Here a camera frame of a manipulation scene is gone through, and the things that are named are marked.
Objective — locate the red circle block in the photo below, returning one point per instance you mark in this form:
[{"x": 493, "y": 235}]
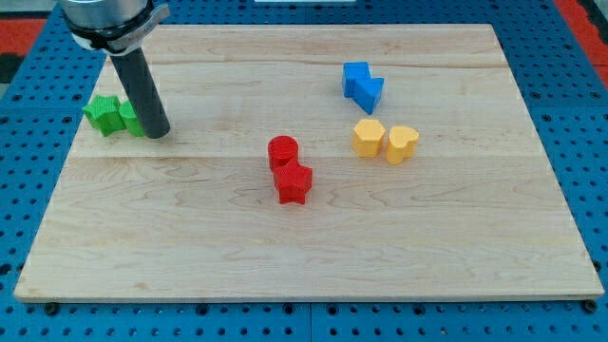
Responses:
[{"x": 281, "y": 149}]

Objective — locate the green circle block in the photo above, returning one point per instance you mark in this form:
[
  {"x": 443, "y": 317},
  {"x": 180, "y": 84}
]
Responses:
[{"x": 130, "y": 119}]

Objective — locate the red star block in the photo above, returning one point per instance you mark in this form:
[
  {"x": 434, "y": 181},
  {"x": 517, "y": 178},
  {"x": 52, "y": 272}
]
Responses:
[{"x": 293, "y": 181}]

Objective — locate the light wooden board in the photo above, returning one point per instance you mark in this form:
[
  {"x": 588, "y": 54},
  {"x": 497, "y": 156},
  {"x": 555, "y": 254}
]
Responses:
[{"x": 476, "y": 214}]

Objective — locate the yellow hexagon block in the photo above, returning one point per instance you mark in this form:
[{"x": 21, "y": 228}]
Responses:
[{"x": 368, "y": 138}]

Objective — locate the blue triangle block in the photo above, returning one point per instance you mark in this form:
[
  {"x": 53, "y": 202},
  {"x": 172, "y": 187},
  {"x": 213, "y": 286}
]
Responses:
[{"x": 367, "y": 93}]

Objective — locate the yellow heart block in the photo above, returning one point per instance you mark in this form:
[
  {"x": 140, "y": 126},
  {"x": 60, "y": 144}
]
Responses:
[{"x": 402, "y": 143}]

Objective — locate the blue cube block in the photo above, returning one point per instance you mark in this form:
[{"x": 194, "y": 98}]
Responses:
[{"x": 353, "y": 71}]

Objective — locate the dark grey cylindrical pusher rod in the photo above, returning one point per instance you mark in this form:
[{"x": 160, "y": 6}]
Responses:
[{"x": 139, "y": 87}]

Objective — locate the green star block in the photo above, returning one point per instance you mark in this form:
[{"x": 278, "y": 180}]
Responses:
[{"x": 103, "y": 114}]

